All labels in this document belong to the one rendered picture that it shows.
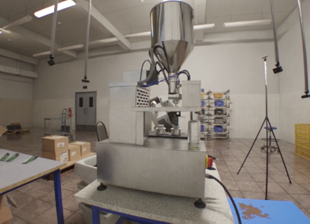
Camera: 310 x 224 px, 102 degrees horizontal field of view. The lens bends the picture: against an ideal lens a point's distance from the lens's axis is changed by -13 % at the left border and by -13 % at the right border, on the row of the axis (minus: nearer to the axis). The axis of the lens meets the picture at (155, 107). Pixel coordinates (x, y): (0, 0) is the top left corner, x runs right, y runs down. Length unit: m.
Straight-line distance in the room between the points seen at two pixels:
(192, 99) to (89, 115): 8.02
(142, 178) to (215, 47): 6.56
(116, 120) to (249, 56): 6.70
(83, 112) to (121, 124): 7.96
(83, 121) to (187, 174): 8.25
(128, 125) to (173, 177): 0.35
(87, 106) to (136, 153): 7.88
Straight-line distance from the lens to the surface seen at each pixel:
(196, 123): 0.81
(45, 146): 3.38
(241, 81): 6.79
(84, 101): 8.74
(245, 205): 1.18
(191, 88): 0.65
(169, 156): 0.72
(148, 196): 0.86
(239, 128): 6.70
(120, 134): 0.82
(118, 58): 7.83
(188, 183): 0.76
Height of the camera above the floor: 1.21
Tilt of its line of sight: level
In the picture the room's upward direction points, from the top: straight up
